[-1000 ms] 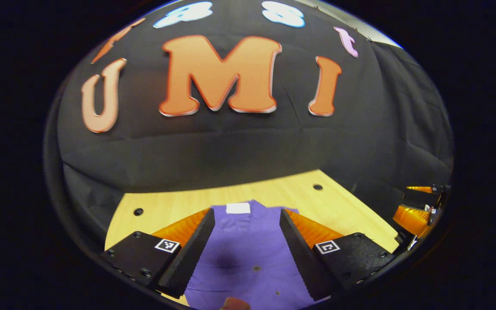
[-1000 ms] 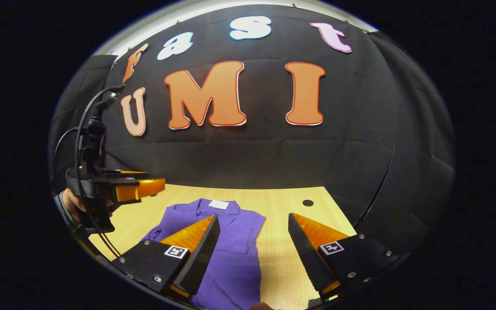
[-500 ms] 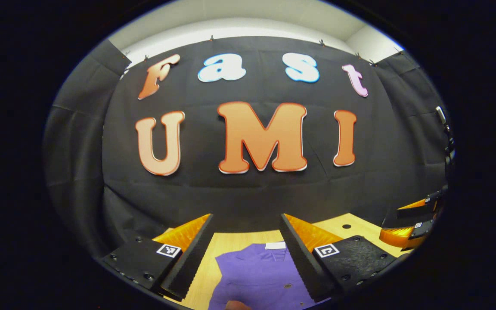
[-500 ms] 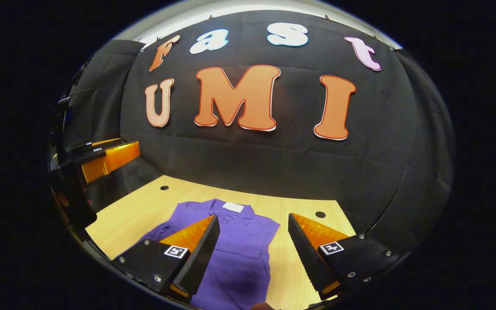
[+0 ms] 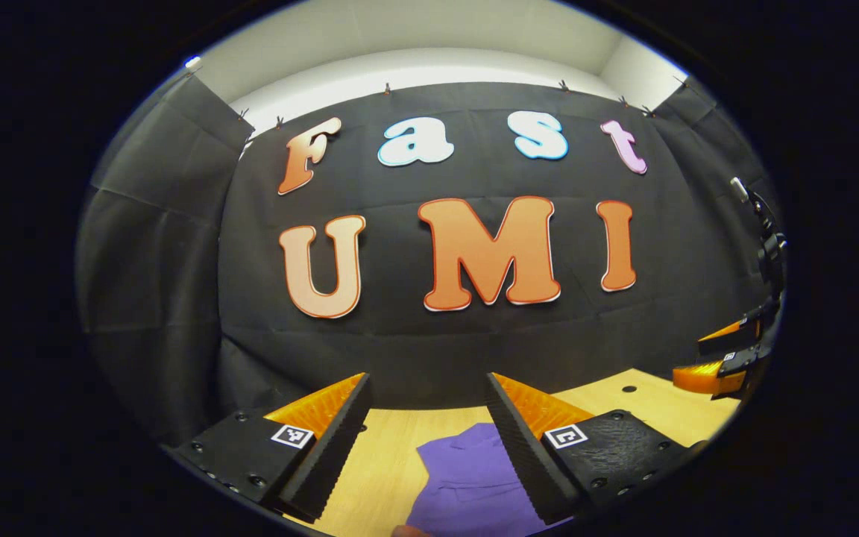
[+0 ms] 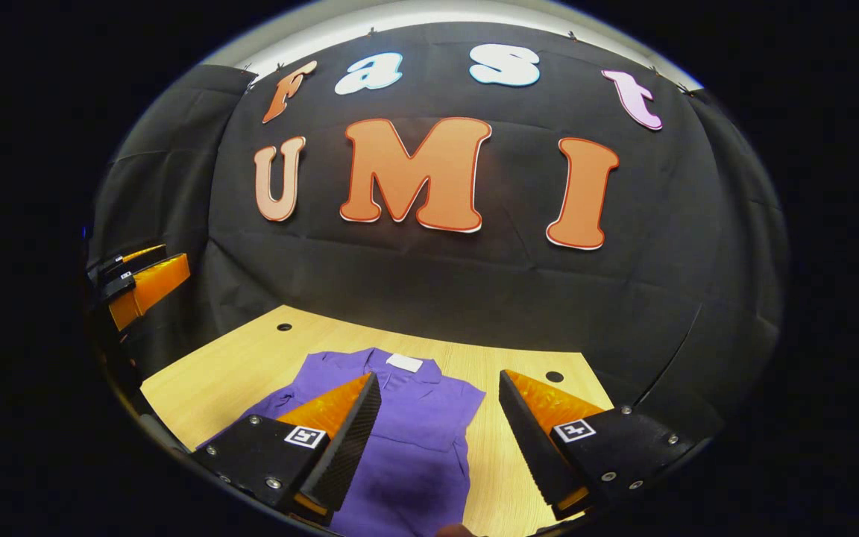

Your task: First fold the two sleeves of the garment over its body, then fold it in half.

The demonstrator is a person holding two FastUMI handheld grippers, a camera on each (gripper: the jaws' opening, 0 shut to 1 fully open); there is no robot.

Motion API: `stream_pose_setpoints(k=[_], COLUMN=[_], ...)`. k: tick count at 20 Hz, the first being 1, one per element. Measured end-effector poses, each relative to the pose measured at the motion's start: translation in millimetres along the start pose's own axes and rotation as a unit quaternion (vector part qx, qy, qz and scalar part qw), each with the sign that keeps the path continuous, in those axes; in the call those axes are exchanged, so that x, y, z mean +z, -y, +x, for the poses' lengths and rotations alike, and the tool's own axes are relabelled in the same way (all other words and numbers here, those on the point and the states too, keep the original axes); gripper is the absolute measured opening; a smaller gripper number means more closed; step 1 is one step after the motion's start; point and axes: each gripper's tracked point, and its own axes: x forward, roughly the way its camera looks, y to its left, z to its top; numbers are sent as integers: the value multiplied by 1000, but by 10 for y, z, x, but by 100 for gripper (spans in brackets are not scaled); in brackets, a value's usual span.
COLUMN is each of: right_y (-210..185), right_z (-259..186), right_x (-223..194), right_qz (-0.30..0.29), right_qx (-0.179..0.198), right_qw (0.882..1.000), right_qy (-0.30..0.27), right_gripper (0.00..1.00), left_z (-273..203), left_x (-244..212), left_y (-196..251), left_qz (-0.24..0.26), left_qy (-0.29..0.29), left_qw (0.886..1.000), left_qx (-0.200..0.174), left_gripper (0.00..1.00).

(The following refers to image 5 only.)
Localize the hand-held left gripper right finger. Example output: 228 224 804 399
484 371 708 524

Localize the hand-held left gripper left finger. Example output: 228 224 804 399
163 371 373 524

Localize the purple knit cardigan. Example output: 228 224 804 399
406 423 572 537

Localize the black backdrop cloth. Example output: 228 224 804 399
75 71 787 448

